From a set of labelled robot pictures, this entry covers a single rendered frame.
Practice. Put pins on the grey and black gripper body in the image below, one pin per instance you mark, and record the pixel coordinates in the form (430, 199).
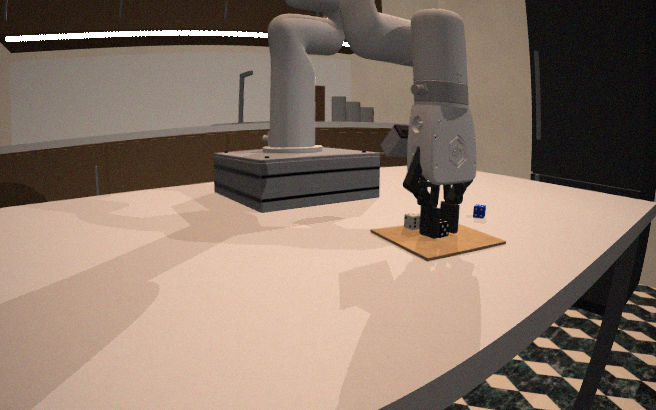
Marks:
(445, 135)

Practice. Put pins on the blue die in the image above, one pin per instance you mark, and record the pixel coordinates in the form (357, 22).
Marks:
(479, 211)

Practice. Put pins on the tan mat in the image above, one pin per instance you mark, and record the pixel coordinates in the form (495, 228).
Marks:
(466, 240)

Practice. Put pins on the black die with white pips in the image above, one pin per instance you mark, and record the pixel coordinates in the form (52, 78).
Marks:
(444, 228)

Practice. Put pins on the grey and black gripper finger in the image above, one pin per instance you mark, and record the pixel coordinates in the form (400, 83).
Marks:
(430, 214)
(450, 208)

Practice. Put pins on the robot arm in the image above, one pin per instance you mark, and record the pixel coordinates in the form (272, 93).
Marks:
(438, 48)

